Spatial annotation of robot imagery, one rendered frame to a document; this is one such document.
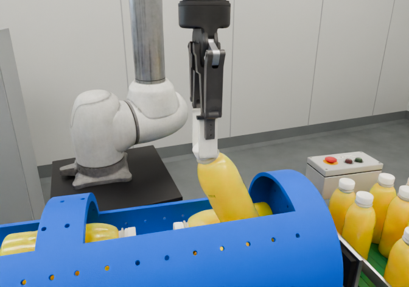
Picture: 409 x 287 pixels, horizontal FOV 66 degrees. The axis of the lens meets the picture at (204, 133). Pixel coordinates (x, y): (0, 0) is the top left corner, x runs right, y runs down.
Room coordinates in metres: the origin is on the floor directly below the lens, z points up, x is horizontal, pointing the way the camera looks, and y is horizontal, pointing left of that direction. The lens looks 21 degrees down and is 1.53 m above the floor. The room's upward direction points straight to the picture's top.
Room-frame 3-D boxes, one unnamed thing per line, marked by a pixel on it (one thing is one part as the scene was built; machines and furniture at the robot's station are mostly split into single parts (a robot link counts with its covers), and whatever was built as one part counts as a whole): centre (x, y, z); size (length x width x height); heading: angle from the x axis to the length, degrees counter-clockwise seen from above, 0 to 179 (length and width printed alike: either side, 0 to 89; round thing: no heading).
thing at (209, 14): (0.49, 0.00, 1.50); 0.08 x 0.07 x 0.09; 14
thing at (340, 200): (0.76, -0.38, 0.99); 0.07 x 0.07 x 0.19
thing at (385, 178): (0.79, -0.51, 1.09); 0.04 x 0.04 x 0.02
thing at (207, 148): (0.47, -0.01, 1.34); 0.03 x 0.01 x 0.07; 104
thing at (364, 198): (0.69, -0.40, 1.09); 0.04 x 0.04 x 0.02
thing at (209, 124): (0.45, -0.01, 1.37); 0.03 x 0.01 x 0.05; 14
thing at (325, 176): (0.90, -0.44, 1.05); 0.20 x 0.10 x 0.10; 104
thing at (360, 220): (0.69, -0.40, 0.99); 0.07 x 0.07 x 0.19
